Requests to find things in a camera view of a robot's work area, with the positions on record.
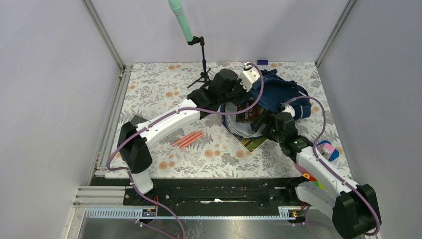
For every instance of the pink tape roll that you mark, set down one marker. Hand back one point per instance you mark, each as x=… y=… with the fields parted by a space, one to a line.
x=326 y=150

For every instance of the small purple block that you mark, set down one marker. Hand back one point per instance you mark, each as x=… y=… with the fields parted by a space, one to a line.
x=262 y=62

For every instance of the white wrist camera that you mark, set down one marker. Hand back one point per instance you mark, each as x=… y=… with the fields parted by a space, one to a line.
x=249 y=76
x=289 y=109

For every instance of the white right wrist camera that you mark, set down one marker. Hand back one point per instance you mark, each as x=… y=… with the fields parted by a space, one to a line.
x=289 y=109

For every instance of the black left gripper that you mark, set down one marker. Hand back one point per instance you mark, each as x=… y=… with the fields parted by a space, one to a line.
x=243 y=92

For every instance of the green microphone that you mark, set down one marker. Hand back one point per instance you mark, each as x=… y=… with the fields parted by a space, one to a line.
x=177 y=9

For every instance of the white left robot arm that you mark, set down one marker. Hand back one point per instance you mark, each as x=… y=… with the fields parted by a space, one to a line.
x=136 y=140

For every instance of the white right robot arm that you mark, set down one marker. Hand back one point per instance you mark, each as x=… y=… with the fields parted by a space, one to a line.
x=353 y=208

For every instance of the blue Animal Farm book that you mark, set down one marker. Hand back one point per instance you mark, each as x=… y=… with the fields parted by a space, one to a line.
x=250 y=144

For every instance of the aluminium frame rail right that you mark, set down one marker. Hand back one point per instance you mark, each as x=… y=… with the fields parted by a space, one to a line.
x=335 y=31

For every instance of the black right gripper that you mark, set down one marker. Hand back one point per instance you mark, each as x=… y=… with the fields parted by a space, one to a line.
x=266 y=117

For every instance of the grey studded building baseplate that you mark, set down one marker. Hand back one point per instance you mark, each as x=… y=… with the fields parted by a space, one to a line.
x=137 y=119

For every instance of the blue toy block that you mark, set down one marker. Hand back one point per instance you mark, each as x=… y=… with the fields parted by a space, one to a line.
x=335 y=154

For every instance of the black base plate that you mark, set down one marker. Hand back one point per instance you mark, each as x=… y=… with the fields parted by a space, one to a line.
x=216 y=197

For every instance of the aluminium frame rail left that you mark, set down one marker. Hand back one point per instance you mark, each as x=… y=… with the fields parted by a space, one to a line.
x=111 y=120

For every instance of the aluminium frame rail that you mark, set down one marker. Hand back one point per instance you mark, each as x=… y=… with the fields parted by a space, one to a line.
x=335 y=31
x=111 y=120

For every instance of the navy blue backpack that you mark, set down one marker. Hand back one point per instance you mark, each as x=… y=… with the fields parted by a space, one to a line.
x=276 y=91

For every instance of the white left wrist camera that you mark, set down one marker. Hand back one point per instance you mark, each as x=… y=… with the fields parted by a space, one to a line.
x=249 y=76

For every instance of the orange pen upper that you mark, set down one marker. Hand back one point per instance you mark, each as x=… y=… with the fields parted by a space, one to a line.
x=184 y=138

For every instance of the Three Days to See book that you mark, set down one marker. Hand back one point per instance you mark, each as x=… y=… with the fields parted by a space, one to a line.
x=250 y=115

